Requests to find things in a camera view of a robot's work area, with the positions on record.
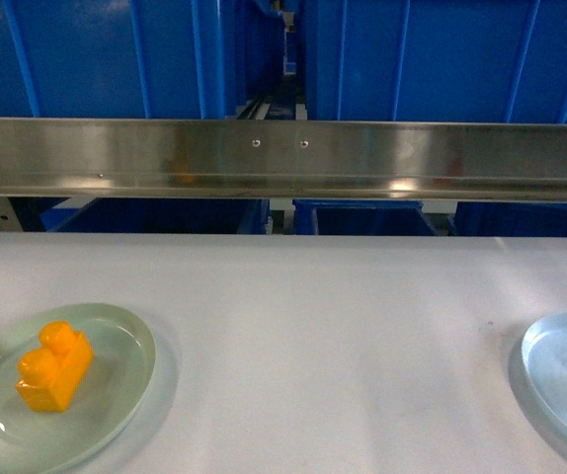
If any yellow toy building block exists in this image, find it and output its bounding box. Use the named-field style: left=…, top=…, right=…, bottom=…
left=15, top=321, right=94, bottom=413

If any lower blue bin right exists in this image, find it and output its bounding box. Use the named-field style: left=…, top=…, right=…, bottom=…
left=292, top=198, right=451, bottom=237

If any lower blue bin left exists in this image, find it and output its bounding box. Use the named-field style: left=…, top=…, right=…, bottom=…
left=41, top=198, right=270, bottom=235

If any large blue bin right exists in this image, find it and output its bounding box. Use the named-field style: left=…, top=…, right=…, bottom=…
left=301, top=1, right=567, bottom=123

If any large blue bin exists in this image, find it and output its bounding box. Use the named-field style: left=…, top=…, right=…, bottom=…
left=0, top=1, right=284, bottom=119
left=301, top=1, right=567, bottom=123

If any large blue bin left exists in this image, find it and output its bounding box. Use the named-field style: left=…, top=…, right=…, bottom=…
left=0, top=1, right=284, bottom=119

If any pale green oval plate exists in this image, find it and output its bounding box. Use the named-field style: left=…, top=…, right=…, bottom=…
left=0, top=303, right=156, bottom=473

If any stainless steel rail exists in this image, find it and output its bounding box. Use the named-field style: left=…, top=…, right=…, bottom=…
left=0, top=118, right=567, bottom=202

